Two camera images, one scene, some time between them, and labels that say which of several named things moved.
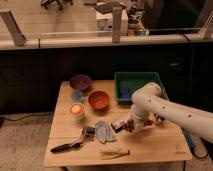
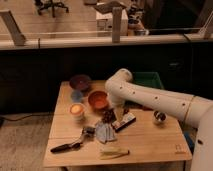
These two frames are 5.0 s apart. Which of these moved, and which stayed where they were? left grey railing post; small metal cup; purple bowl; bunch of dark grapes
Moved: bunch of dark grapes
Stayed: left grey railing post; purple bowl; small metal cup
